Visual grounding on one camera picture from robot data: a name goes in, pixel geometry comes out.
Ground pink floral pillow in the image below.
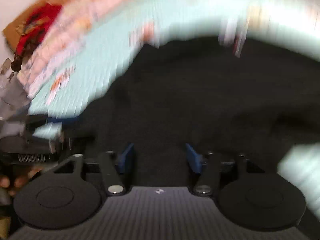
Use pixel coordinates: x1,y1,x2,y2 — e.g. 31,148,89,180
17,0,175,100

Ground red cloth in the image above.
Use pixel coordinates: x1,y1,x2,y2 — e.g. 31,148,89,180
10,2,63,72

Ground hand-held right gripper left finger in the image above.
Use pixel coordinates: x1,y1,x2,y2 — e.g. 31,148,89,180
54,142,135,197

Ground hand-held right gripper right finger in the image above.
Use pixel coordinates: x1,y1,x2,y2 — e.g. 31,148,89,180
185,143,265,197

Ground bee print quilt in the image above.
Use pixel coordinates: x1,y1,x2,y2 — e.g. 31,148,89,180
27,0,320,220

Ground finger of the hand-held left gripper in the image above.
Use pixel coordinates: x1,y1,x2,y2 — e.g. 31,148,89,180
59,122,96,153

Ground person's left hand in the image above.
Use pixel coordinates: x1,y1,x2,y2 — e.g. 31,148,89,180
0,167,43,198

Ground black pants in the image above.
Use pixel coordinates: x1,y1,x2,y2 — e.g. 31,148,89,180
47,36,320,198

